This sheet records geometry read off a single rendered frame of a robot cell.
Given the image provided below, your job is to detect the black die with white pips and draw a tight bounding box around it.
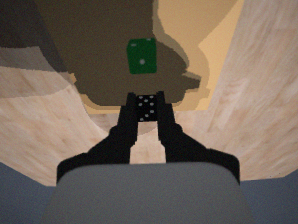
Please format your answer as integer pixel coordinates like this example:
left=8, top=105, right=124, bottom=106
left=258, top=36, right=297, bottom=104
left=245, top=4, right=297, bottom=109
left=135, top=95, right=157, bottom=122

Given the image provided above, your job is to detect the dark green die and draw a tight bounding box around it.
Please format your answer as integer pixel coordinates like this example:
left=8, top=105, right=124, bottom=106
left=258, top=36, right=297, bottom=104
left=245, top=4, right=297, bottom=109
left=126, top=38, right=157, bottom=74

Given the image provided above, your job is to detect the tan flat mat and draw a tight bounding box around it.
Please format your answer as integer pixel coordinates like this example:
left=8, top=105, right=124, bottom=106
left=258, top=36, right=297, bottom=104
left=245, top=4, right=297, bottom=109
left=34, top=0, right=244, bottom=114

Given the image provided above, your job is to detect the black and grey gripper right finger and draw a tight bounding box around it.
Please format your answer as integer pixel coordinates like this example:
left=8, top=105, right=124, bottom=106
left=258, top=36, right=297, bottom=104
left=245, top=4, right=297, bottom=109
left=156, top=91, right=240, bottom=185

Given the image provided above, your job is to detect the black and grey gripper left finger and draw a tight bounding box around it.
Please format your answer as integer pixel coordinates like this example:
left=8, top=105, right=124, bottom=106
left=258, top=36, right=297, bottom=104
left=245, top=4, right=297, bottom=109
left=56, top=92, right=138, bottom=185

